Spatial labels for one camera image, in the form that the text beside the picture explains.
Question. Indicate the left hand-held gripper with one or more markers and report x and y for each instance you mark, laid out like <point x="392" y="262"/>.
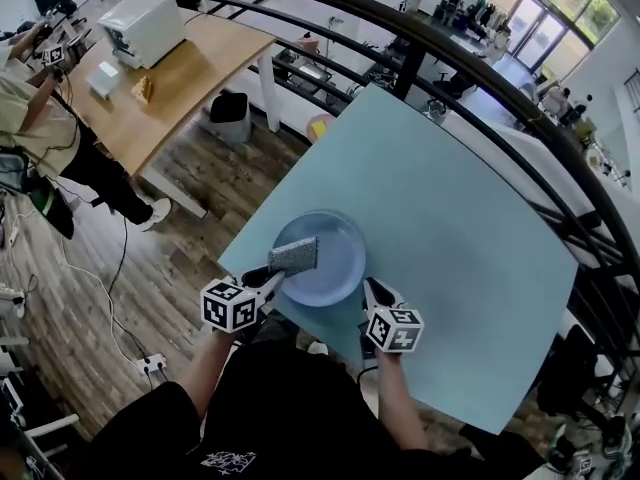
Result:
<point x="227" y="308"/>

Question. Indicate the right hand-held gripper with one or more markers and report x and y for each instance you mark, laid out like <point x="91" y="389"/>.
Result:
<point x="395" y="330"/>

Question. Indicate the grey scrubbing sponge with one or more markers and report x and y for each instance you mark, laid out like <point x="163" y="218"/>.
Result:
<point x="295" y="255"/>

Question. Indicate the light blue large plate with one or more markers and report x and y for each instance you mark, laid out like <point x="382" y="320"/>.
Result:
<point x="335" y="258"/>

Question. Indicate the person's right forearm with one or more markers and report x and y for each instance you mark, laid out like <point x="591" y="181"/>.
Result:
<point x="400" y="403"/>

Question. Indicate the person's left forearm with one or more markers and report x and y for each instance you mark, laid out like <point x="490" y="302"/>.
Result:
<point x="205" y="373"/>

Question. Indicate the white power strip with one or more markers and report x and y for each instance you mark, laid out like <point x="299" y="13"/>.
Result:
<point x="151" y="363"/>

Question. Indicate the person's black clothing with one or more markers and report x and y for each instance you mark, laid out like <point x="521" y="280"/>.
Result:
<point x="300" y="418"/>

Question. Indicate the grey bin with black bag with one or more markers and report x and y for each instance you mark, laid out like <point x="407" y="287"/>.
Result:
<point x="230" y="123"/>

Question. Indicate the pink round stool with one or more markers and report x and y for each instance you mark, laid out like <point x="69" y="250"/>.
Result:
<point x="322" y="117"/>

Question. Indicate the black and green bag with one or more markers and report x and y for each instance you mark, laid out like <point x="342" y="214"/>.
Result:
<point x="55" y="213"/>

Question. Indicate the yellow-brown block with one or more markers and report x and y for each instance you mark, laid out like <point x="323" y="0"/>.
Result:
<point x="144" y="90"/>

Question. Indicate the wooden table with white legs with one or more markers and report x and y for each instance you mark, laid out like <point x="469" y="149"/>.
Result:
<point x="200" y="63"/>

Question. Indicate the black metal railing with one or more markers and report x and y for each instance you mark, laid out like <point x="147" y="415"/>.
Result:
<point x="411" y="70"/>

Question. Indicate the small white box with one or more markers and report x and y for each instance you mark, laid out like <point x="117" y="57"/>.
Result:
<point x="104" y="80"/>

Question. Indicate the white toaster oven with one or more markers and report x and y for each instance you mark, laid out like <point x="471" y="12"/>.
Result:
<point x="150" y="23"/>

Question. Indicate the glass entrance door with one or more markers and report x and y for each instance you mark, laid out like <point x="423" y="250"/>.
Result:
<point x="550" y="23"/>

